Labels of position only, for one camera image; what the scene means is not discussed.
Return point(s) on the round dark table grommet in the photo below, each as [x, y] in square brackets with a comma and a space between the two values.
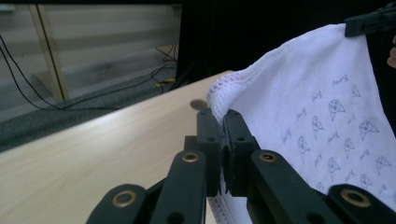
[198, 104]

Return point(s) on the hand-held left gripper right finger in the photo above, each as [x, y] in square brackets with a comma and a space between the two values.
[238, 155]

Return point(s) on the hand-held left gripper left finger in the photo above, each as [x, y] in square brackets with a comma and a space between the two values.
[211, 149]

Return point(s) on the white printed towel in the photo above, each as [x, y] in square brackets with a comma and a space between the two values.
[311, 68]

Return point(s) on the black curtain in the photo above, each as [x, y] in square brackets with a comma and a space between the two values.
[249, 31]

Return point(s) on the light wooden wall post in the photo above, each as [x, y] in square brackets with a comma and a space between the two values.
[49, 53]

